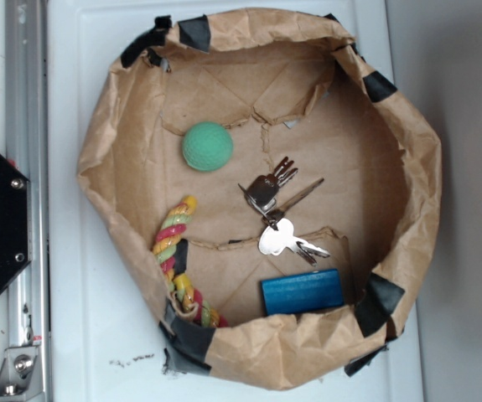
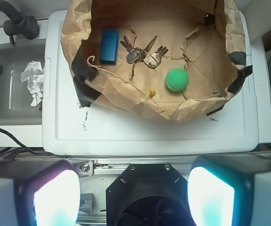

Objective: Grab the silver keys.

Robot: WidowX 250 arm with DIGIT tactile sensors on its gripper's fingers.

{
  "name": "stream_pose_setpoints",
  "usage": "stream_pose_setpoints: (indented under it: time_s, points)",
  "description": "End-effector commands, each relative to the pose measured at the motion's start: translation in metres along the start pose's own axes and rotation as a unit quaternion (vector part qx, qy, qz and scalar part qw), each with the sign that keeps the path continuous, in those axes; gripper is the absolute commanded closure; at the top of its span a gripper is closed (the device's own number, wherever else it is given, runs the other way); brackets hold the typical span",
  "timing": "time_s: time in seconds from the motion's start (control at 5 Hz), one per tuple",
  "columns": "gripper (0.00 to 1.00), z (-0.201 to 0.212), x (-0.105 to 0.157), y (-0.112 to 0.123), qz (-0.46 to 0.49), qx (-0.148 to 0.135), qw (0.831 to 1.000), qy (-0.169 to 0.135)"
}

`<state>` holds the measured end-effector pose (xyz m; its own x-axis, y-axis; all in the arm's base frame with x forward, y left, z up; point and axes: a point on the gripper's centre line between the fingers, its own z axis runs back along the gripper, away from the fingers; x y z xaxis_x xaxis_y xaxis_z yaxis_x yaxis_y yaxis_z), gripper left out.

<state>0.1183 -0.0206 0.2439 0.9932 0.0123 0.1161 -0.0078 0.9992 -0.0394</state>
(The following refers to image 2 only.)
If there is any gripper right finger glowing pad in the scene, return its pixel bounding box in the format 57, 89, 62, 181
188, 154, 271, 226

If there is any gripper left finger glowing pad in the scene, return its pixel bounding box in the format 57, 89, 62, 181
0, 160, 81, 226

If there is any silver key bunch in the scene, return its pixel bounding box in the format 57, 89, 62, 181
120, 35, 169, 69

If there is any white plastic bin lid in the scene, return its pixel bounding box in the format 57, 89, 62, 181
42, 10, 271, 157

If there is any grey plastic sink tray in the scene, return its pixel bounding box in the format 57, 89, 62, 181
0, 25, 47, 147

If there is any crumpled white paper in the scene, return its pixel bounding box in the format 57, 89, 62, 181
20, 61, 44, 107

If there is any green golf ball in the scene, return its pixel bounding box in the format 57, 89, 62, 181
165, 68, 189, 92

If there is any small yellow green knot toy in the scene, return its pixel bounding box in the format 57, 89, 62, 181
142, 89, 156, 98

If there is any crumpled brown paper bag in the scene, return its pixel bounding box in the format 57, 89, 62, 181
61, 0, 253, 122

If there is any blue rectangular block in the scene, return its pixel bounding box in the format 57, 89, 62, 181
99, 30, 119, 64

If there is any black faucet pipe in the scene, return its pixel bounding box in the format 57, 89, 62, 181
0, 0, 40, 77

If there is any black cable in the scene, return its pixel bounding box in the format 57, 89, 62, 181
0, 122, 67, 163

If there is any aluminium rail frame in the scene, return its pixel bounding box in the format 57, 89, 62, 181
0, 153, 271, 176

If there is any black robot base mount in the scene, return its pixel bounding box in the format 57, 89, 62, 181
106, 163, 195, 226

